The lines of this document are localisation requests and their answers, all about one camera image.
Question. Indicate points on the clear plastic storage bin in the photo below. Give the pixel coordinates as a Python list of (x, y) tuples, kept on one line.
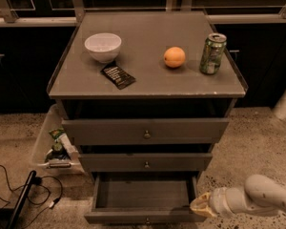
[(42, 160)]

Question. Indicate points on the grey drawer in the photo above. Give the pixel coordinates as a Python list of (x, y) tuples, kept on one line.
[(144, 131), (145, 162), (143, 197)]

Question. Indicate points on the orange fruit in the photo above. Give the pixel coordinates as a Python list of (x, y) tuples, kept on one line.
[(174, 57)]

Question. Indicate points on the green soda can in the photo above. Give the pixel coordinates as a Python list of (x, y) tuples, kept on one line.
[(213, 50)]

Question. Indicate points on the grey top drawer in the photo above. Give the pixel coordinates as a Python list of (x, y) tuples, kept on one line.
[(144, 131)]

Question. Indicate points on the white ceramic bowl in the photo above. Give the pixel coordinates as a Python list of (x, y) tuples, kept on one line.
[(103, 47)]

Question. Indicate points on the metal railing frame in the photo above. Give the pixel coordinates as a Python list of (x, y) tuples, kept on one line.
[(69, 13)]

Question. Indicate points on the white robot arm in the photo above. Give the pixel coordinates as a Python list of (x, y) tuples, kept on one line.
[(259, 196)]

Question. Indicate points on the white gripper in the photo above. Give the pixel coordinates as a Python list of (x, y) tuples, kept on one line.
[(217, 201)]

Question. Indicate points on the green snack bag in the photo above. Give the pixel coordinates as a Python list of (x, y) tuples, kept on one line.
[(56, 133)]

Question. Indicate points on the grey middle drawer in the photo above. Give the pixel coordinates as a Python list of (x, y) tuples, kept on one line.
[(145, 162)]

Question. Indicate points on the grey bottom drawer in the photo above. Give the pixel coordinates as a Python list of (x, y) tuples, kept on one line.
[(143, 197)]

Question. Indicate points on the grey drawer cabinet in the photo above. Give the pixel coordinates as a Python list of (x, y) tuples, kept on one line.
[(81, 91)]

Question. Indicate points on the black flat bar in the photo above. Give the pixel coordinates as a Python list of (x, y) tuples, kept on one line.
[(21, 200)]

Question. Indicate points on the black snack packet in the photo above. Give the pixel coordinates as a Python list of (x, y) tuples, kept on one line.
[(117, 76)]

